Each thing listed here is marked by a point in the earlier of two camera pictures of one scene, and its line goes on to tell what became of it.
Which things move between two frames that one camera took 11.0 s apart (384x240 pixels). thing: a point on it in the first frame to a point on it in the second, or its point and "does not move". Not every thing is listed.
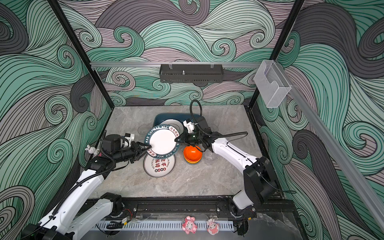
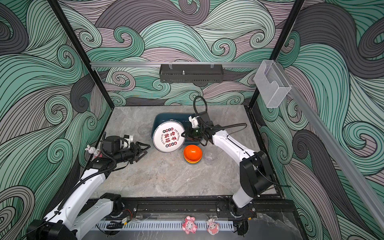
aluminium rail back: [177, 64] does not move
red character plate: [157, 167] to [167, 136]
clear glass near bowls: [210, 155] does not move
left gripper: [138, 150] does not move
